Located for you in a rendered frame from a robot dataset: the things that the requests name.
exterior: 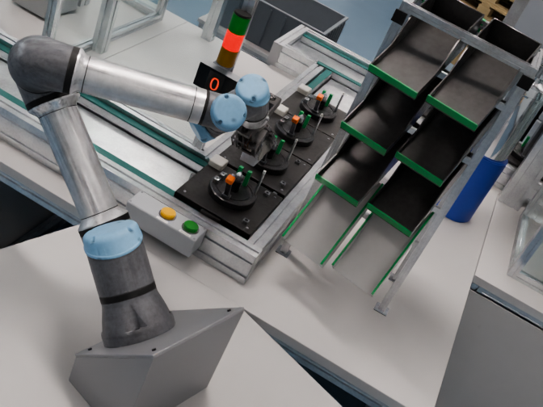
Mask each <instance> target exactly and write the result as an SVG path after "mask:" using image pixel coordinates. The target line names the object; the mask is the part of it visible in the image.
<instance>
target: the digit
mask: <svg viewBox="0 0 543 407"><path fill-rule="evenodd" d="M224 80H225V78H224V77H222V76H221V75H220V74H218V73H215V72H213V71H212V70H210V72H209V75H208V79H207V81H206V83H205V86H204V88H205V89H206V90H210V91H214V92H217V93H219V94H220V91H221V88H222V85H223V82H224Z"/></svg>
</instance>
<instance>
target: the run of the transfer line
mask: <svg viewBox="0 0 543 407"><path fill-rule="evenodd" d="M266 62H267V63H269V64H271V65H273V66H275V67H276V68H278V69H281V70H283V71H284V72H285V73H288V74H290V75H292V76H293V77H295V78H297V77H298V76H299V75H301V74H302V73H303V72H305V71H306V70H307V69H308V68H311V69H312V70H313V71H317V72H318V76H319V77H321V78H323V79H324V81H323V84H322V86H321V88H322V87H323V86H324V87H326V88H327V89H328V90H331V91H333V92H335V93H336V94H338V95H340V96H342V94H343V92H344V93H345V95H344V96H343V97H344V98H345V99H347V100H349V101H351V102H353V100H354V98H355V96H356V94H357V92H358V90H359V88H360V86H361V84H362V82H363V80H364V78H365V76H366V74H367V72H368V67H369V64H370V63H371V61H369V60H367V59H365V58H363V57H362V56H360V55H358V54H356V53H354V52H352V51H351V50H349V49H347V48H344V47H343V46H341V45H339V44H337V43H335V42H334V41H332V40H329V39H327V38H326V37H325V36H322V35H320V34H318V33H317V32H315V31H313V30H311V29H309V28H308V27H306V26H304V25H302V24H301V25H300V26H298V27H296V28H294V29H293V30H291V31H290V32H288V33H287V34H285V35H283V36H281V37H280V38H279V39H277V40H275V41H274V43H273V45H272V47H271V51H270V52H269V55H268V57H267V60H266ZM318 76H317V77H318ZM321 88H320V89H321ZM516 170H517V167H515V166H513V165H511V164H509V163H508V164H507V165H506V167H505V168H504V170H503V172H502V173H501V175H500V176H499V177H498V179H497V180H496V182H495V184H494V185H493V186H494V187H497V188H498V189H500V190H501V191H502V190H503V188H504V187H505V186H506V185H507V183H508V181H509V180H510V178H511V177H512V175H513V174H514V173H515V172H516ZM542 184H543V182H542V181H541V180H540V182H539V183H538V184H537V185H536V187H535V188H534V189H533V191H532V193H531V194H530V196H529V197H528V198H527V199H526V201H525V202H524V203H525V204H529V202H530V201H531V199H532V198H533V196H534V195H535V194H536V193H537V191H538V190H539V188H540V187H541V185H542Z"/></svg>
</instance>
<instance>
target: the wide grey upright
mask: <svg viewBox="0 0 543 407"><path fill-rule="evenodd" d="M542 177H543V131H542V133H541V134H540V136H539V137H538V138H537V140H536V142H535V143H534V145H533V146H532V148H531V149H530V150H529V152H528V154H527V155H526V156H525V158H524V160H523V161H522V162H521V163H520V165H519V167H518V168H517V170H516V172H515V173H514V174H513V175H512V177H511V178H510V180H509V181H508V183H507V185H506V186H505V187H504V188H503V190H502V192H501V193H500V195H499V197H498V201H500V202H501V203H502V202H503V203H504V204H506V205H507V206H508V207H510V208H514V209H515V210H516V211H519V210H520V208H521V207H522V205H523V204H524V202H525V201H526V199H527V198H528V197H529V196H530V194H531V193H532V191H533V189H534V188H535V187H536V185H537V184H538V183H539V182H540V180H541V178H542Z"/></svg>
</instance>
